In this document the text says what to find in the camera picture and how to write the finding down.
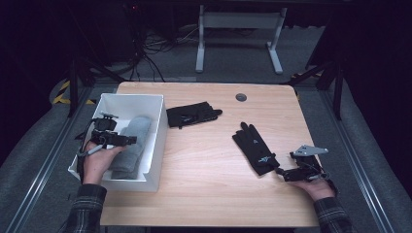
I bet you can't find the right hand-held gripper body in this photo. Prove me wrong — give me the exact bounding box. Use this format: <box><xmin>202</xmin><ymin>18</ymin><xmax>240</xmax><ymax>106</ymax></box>
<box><xmin>283</xmin><ymin>144</ymin><xmax>329</xmax><ymax>183</ymax></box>

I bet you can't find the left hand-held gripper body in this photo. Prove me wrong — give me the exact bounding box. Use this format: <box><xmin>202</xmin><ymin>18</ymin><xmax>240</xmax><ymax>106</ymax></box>
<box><xmin>90</xmin><ymin>111</ymin><xmax>129</xmax><ymax>150</ymax></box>

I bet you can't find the grey mitten with label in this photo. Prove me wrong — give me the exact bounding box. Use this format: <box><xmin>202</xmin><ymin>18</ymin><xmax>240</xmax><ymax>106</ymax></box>
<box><xmin>109</xmin><ymin>116</ymin><xmax>153</xmax><ymax>174</ymax></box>

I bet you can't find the white box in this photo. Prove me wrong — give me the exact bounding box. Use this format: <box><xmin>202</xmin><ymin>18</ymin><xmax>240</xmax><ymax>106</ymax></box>
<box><xmin>67</xmin><ymin>92</ymin><xmax>169</xmax><ymax>192</ymax></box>

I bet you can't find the black glove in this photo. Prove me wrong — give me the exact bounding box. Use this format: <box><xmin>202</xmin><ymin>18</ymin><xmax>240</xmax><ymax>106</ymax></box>
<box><xmin>165</xmin><ymin>101</ymin><xmax>223</xmax><ymax>129</ymax></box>
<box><xmin>231</xmin><ymin>121</ymin><xmax>281</xmax><ymax>177</ymax></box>

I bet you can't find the person's right hand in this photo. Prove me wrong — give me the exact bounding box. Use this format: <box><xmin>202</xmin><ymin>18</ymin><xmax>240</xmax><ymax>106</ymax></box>
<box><xmin>288</xmin><ymin>177</ymin><xmax>336</xmax><ymax>202</ymax></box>

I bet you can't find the person's left hand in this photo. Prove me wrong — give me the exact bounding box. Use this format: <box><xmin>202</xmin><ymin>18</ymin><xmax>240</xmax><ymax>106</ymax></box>
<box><xmin>82</xmin><ymin>141</ymin><xmax>126</xmax><ymax>186</ymax></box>

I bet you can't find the black metal stand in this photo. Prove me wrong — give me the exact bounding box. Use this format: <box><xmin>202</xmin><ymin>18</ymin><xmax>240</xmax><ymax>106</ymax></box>
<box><xmin>66</xmin><ymin>56</ymin><xmax>128</xmax><ymax>118</ymax></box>
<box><xmin>281</xmin><ymin>59</ymin><xmax>345</xmax><ymax>121</ymax></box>

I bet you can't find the yellow black hazard tape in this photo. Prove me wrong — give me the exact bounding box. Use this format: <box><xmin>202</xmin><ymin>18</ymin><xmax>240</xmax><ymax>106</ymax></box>
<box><xmin>51</xmin><ymin>80</ymin><xmax>97</xmax><ymax>106</ymax></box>

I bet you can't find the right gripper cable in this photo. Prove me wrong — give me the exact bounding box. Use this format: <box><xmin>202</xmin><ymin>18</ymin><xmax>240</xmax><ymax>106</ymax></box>
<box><xmin>307</xmin><ymin>160</ymin><xmax>340</xmax><ymax>196</ymax></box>

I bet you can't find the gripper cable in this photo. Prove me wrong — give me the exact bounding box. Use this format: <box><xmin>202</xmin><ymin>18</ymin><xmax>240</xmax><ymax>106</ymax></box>
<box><xmin>307</xmin><ymin>160</ymin><xmax>340</xmax><ymax>196</ymax></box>
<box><xmin>76</xmin><ymin>116</ymin><xmax>105</xmax><ymax>159</ymax></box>

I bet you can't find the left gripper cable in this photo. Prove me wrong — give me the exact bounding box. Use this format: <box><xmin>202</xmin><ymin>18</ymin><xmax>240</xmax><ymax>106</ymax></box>
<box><xmin>76</xmin><ymin>116</ymin><xmax>105</xmax><ymax>159</ymax></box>

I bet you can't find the aluminium floor rail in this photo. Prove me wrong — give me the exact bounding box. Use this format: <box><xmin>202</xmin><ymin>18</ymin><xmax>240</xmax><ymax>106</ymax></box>
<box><xmin>319</xmin><ymin>90</ymin><xmax>395</xmax><ymax>233</ymax></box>
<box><xmin>4</xmin><ymin>86</ymin><xmax>94</xmax><ymax>233</ymax></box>

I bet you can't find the tangle of black cables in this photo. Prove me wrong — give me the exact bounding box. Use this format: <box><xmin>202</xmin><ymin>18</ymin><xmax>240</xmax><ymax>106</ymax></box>
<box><xmin>122</xmin><ymin>18</ymin><xmax>199</xmax><ymax>83</ymax></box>

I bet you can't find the grey metal desk frame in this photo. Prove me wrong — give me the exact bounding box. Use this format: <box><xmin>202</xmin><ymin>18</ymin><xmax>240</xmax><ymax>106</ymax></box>
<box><xmin>194</xmin><ymin>4</ymin><xmax>289</xmax><ymax>76</ymax></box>

